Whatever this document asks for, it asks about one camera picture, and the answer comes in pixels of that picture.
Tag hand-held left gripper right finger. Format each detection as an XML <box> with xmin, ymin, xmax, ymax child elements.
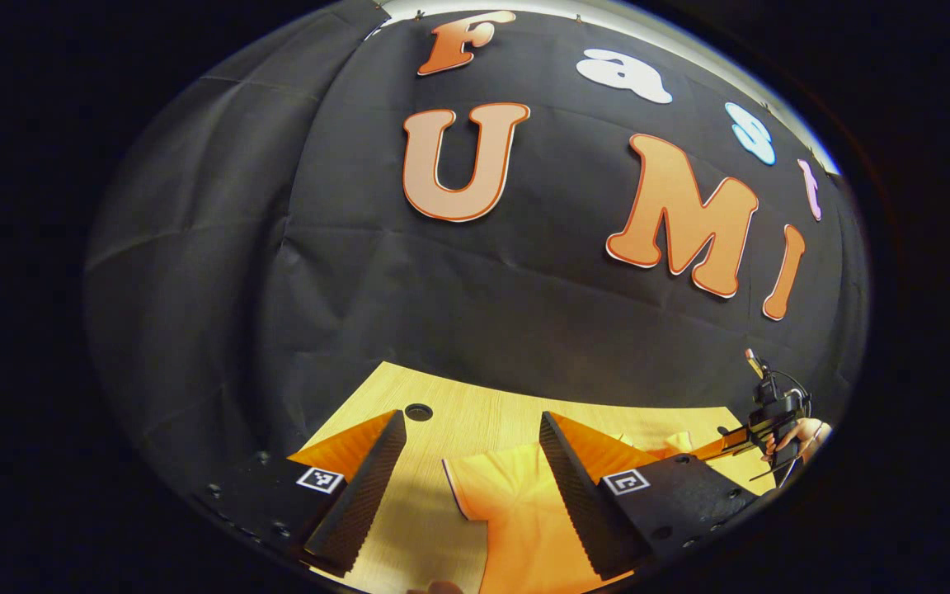
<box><xmin>538</xmin><ymin>411</ymin><xmax>781</xmax><ymax>582</ymax></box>

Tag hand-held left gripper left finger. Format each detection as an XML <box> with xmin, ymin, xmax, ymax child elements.
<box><xmin>189</xmin><ymin>409</ymin><xmax>408</xmax><ymax>578</ymax></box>

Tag orange T-shirt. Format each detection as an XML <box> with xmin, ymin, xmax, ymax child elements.
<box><xmin>442</xmin><ymin>431</ymin><xmax>725</xmax><ymax>594</ymax></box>

